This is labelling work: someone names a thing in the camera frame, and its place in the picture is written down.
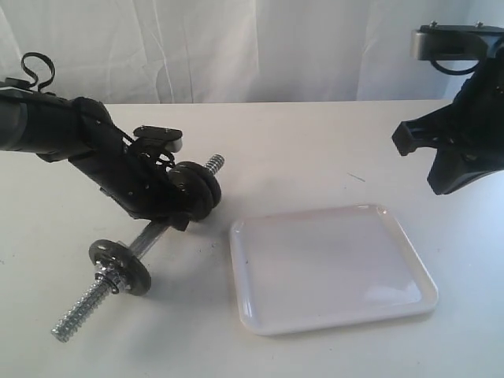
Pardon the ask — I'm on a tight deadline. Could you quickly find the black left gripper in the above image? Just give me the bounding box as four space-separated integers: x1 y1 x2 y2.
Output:
100 145 190 232

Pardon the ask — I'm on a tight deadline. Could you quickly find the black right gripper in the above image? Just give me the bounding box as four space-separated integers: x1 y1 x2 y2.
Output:
391 50 503 195

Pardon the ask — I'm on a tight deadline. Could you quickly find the black weight plate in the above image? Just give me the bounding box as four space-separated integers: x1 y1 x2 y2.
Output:
168 168 212 221
176 161 221 221
88 239 152 296

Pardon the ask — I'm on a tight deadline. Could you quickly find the chrome spinlock collar nut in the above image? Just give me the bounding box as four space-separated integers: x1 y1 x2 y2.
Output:
95 263 131 295

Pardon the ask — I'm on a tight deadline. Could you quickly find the chrome threaded dumbbell bar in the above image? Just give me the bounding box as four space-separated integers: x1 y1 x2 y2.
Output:
50 154 226 338

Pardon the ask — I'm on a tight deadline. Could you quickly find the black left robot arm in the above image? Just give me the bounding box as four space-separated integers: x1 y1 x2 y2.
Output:
1 87 191 231

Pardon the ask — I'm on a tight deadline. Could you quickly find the white plastic tray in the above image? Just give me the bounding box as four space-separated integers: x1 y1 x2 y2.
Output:
229 204 439 336

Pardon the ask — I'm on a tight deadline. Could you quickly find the white backdrop curtain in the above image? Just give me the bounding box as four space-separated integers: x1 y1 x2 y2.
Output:
1 1 503 103

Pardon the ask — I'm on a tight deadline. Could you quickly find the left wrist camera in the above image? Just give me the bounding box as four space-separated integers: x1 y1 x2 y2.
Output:
133 125 183 153

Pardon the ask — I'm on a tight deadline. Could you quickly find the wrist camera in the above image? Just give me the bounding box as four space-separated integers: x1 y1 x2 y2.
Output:
133 125 183 153
410 21 503 76

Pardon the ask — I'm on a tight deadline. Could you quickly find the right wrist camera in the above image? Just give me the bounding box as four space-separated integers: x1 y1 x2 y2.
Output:
410 21 503 76

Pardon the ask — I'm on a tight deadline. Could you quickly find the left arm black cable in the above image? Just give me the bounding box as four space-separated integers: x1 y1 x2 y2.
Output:
0 51 56 95

